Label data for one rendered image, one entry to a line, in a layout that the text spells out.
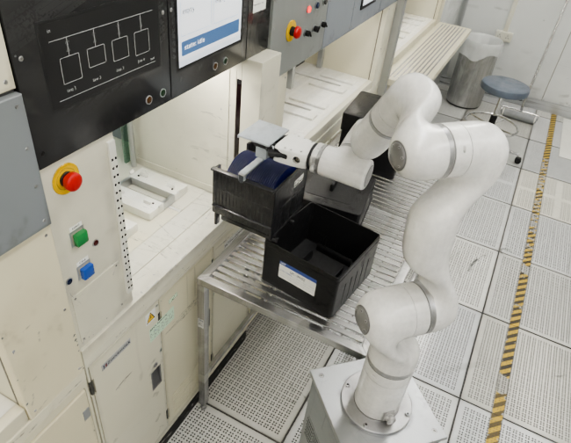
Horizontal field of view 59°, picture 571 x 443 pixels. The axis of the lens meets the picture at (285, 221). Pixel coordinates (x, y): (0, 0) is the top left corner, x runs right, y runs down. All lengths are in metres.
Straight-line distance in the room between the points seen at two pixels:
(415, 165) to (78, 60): 0.64
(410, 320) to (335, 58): 2.17
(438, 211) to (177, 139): 1.11
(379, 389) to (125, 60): 0.95
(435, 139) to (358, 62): 2.15
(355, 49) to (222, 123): 1.46
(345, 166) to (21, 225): 0.76
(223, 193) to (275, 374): 1.14
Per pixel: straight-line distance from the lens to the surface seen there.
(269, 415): 2.28
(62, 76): 1.03
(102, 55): 1.08
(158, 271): 1.56
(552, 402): 2.74
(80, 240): 1.18
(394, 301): 1.10
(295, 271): 1.57
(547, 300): 3.24
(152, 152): 1.97
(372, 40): 2.97
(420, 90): 1.00
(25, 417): 1.38
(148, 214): 1.73
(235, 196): 1.45
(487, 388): 2.63
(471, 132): 0.95
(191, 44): 1.31
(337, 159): 1.33
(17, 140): 0.98
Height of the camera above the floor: 1.94
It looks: 38 degrees down
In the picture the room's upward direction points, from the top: 7 degrees clockwise
